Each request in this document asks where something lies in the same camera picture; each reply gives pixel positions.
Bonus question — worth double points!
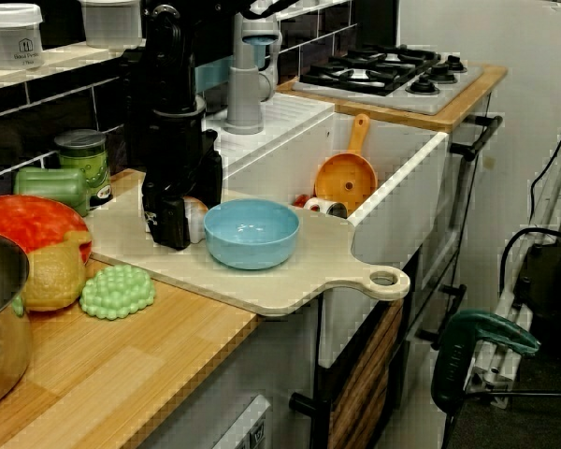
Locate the black cabinet handle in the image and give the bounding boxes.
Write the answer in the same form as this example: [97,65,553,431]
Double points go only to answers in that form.
[418,283,468,350]
[289,391,331,449]
[450,115,504,163]

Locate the blue plastic bowl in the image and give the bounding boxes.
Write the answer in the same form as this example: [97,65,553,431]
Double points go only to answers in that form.
[203,198,301,271]

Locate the steel cooking pot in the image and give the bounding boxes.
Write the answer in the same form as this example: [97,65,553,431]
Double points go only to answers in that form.
[0,229,33,413]

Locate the small white storage jar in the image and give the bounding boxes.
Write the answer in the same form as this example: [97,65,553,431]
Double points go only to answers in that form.
[0,3,44,70]

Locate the salmon sushi toy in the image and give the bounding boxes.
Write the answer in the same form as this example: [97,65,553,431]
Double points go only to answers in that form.
[181,196,210,244]

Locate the green bell pepper toy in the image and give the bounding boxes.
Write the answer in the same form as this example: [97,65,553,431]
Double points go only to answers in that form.
[13,167,91,217]

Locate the black cable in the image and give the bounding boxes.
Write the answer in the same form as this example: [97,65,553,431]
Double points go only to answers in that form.
[528,116,561,202]
[497,226,561,300]

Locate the orange toy strainer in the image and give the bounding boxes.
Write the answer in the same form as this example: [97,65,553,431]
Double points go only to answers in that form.
[314,114,379,214]

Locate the wooden stove countertop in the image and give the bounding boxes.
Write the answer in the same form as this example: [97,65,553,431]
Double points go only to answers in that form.
[275,65,509,135]

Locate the grey toy faucet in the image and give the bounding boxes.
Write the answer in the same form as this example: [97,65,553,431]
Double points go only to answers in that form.
[223,0,281,136]

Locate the toy chicken drumstick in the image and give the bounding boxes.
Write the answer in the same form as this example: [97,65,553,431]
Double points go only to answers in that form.
[22,231,94,312]

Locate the green toy can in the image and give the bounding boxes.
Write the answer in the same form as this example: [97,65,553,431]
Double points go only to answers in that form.
[54,129,112,211]

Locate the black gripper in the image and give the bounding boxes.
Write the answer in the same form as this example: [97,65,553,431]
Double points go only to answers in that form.
[142,109,224,250]

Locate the toy gas stove top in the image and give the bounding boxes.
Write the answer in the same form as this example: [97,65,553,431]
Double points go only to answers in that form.
[292,44,485,116]

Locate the beige cutting board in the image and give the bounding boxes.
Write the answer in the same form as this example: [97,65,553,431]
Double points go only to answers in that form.
[89,189,411,318]

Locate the green grapes toy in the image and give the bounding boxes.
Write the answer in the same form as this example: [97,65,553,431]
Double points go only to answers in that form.
[79,264,156,321]

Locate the wooden drawer front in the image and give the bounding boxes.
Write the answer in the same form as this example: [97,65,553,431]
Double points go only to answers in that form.
[329,298,403,449]

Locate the white toy sink unit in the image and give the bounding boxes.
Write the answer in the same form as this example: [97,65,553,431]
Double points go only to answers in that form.
[203,93,450,370]

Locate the green clamp tool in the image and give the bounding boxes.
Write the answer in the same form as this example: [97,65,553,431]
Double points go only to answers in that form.
[431,309,541,408]

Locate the red plastic plate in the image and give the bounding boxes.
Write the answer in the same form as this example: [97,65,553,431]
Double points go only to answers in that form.
[0,195,90,256]

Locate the grey toy dishwasher panel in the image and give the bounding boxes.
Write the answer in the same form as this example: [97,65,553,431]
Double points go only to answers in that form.
[214,397,272,449]

